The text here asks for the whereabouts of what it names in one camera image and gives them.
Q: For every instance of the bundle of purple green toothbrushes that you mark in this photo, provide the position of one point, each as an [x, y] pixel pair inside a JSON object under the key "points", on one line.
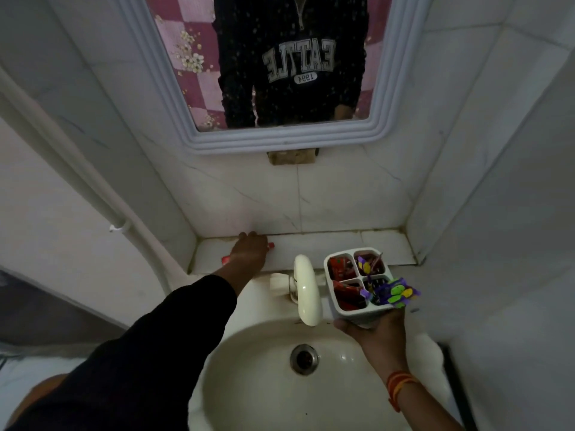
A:
{"points": [[395, 292]]}

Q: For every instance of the metal sink drain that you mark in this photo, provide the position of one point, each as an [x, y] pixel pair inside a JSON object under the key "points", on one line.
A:
{"points": [[305, 359]]}

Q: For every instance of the white pipe clip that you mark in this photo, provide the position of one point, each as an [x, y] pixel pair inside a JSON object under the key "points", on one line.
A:
{"points": [[120, 227]]}

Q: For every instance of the person's right fingers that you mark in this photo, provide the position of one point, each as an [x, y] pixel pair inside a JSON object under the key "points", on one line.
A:
{"points": [[343, 326]]}

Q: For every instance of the person's right hand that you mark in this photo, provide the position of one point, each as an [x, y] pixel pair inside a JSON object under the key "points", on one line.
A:
{"points": [[382, 345]]}

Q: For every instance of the person's left forearm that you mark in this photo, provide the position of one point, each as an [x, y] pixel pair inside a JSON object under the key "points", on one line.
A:
{"points": [[134, 354]]}

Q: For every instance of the orange thread wristband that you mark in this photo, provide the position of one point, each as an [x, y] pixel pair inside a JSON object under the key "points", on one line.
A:
{"points": [[400, 386]]}

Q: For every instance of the person's right forearm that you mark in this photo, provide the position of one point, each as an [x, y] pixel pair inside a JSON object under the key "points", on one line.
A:
{"points": [[426, 408]]}

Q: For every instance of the brown block under mirror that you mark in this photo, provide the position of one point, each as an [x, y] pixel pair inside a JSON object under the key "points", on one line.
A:
{"points": [[293, 157]]}

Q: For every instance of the person's left fingers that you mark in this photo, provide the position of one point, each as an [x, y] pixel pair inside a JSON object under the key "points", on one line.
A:
{"points": [[254, 237]]}

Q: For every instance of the red packet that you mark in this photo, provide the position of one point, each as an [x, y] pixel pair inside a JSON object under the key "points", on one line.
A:
{"points": [[340, 267], [350, 295]]}

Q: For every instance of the white ceramic sink basin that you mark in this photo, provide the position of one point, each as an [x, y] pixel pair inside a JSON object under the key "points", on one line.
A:
{"points": [[251, 381]]}

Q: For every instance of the white framed wall mirror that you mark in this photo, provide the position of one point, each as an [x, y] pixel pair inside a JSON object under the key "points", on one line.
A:
{"points": [[287, 85]]}

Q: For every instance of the white faucet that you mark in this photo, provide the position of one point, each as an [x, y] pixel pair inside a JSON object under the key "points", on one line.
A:
{"points": [[307, 291]]}

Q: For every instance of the white wall pipe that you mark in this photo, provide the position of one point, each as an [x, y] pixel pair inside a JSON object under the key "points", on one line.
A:
{"points": [[67, 161]]}

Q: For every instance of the person's left hand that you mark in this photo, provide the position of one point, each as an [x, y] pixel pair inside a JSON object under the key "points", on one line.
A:
{"points": [[246, 260]]}

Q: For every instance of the white four-compartment holder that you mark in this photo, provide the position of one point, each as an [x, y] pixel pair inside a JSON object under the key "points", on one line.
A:
{"points": [[355, 316]]}

